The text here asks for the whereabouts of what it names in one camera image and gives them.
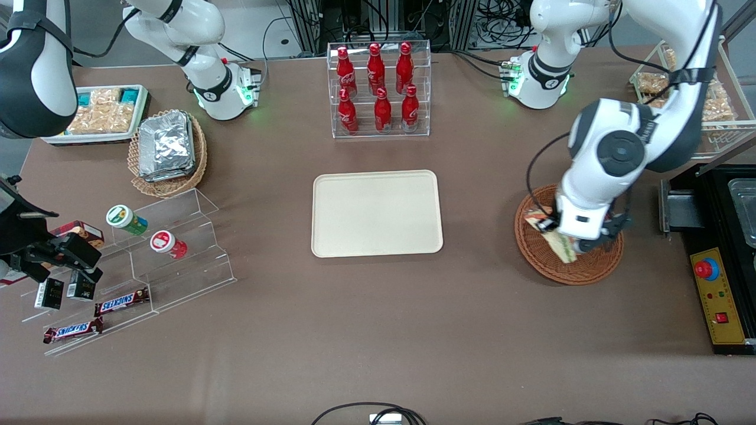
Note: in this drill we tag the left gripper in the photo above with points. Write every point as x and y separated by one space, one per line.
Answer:
547 224

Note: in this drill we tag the white plastic snack tray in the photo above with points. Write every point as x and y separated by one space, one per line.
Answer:
88 139

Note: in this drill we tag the red brown chocolate box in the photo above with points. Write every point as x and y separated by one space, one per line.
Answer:
82 230

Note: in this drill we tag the round brown wicker basket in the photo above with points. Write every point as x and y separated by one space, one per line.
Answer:
543 265

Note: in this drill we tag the black machine housing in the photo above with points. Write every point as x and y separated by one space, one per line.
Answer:
714 206

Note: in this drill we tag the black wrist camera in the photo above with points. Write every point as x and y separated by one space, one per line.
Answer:
549 224
77 251

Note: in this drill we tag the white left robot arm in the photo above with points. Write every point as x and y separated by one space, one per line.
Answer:
614 153

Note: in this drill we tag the aluminium profile post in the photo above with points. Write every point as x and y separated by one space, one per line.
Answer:
463 23
310 23

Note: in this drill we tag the beige rectangular tray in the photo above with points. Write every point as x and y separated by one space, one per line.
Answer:
375 215

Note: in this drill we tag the clear bagged pastry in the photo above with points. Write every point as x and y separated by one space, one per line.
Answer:
720 111
717 91
670 58
649 84

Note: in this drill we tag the silver foil pack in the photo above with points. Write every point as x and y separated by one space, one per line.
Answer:
165 141
174 175

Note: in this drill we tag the brown snickers bar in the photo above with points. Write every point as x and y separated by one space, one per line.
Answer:
72 330
121 303

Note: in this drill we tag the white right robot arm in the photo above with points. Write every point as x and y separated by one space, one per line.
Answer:
35 71

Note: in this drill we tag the tan wicker basket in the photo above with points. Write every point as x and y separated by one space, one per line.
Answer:
171 188

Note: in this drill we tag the grey metal bracket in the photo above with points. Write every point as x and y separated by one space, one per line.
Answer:
679 212

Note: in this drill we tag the small silver device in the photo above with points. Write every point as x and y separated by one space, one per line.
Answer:
385 420

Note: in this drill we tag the green lidded snack cup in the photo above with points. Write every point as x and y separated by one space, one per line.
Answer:
121 216

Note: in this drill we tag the red lidded snack cup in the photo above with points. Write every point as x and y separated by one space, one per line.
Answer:
162 242

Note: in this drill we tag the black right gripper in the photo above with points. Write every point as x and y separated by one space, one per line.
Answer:
19 233

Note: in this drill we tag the teal snack packet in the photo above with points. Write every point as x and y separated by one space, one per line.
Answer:
129 95
84 98

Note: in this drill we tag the clear acrylic stepped stand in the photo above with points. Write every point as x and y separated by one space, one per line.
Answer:
195 236

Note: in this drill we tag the small black box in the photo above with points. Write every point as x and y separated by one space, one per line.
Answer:
49 294
81 288

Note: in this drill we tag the triangular sandwich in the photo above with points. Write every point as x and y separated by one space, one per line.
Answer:
561 248

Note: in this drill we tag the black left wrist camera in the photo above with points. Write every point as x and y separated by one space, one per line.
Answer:
549 224

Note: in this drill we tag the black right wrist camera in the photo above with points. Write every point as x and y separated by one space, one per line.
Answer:
77 251

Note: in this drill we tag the clear acrylic bottle rack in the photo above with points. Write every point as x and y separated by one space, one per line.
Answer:
422 127

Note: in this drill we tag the red cola bottle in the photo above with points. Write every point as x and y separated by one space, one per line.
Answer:
404 71
410 109
383 112
375 71
345 74
348 115

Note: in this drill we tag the red emergency stop button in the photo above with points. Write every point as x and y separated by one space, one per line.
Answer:
706 269

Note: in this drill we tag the yellow control panel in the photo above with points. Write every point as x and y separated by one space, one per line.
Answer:
723 301

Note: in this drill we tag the beige cracker bag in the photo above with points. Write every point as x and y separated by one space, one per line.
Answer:
84 120
105 97
116 118

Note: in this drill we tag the clear plastic container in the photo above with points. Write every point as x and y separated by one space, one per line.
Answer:
744 212

